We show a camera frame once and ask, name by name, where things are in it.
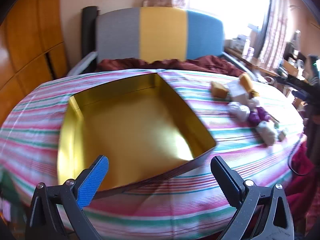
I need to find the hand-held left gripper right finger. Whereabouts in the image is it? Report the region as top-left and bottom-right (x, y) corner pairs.
(211, 156), (295, 240)

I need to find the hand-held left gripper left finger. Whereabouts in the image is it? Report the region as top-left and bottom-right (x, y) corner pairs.
(25, 155), (109, 240)

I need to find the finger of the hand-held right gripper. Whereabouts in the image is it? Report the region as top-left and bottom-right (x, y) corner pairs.
(274, 76), (312, 90)
(291, 90), (313, 104)

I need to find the purple snack packet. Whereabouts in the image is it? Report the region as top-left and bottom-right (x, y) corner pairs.
(257, 106), (272, 122)
(249, 111), (262, 125)

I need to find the clear rice cracker packet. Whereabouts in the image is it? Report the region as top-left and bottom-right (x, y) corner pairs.
(239, 73), (260, 98)

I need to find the puffed rice packet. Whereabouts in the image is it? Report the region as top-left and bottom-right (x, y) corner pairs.
(255, 121), (277, 145)

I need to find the white crinkled packet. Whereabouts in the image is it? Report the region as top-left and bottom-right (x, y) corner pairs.
(229, 101), (250, 120)

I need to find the gold tin box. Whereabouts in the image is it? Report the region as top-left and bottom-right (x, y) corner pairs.
(57, 72), (217, 200)

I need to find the person's right forearm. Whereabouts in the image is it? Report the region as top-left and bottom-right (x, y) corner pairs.
(304, 100), (320, 160)

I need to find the brown cardboard box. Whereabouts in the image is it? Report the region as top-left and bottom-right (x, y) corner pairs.
(282, 59), (300, 77)

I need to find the striped bed sheet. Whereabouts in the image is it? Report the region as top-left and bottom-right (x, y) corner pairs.
(0, 69), (307, 239)

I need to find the white square packet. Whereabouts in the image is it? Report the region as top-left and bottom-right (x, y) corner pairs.
(226, 81), (249, 103)

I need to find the white printed box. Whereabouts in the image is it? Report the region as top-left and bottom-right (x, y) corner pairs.
(234, 34), (250, 49)

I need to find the red cloth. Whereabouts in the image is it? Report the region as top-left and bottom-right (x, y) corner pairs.
(285, 140), (320, 220)

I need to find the yellow cake packet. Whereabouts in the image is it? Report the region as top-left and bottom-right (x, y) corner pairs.
(211, 81), (229, 98)

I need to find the maroon blanket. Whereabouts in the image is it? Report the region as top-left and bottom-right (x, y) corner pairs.
(95, 55), (247, 77)

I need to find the green cloth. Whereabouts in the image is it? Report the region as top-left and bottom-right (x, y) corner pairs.
(0, 170), (25, 220)

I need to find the grey yellow blue headboard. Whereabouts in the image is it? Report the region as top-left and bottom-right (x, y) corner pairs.
(96, 7), (225, 62)

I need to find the wooden wardrobe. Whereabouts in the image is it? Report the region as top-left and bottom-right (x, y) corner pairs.
(0, 0), (69, 125)

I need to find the grey bed rail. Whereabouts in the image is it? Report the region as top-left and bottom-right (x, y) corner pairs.
(66, 51), (98, 77)
(222, 51), (256, 78)

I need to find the black cable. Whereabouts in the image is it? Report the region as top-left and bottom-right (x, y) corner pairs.
(287, 152), (304, 177)

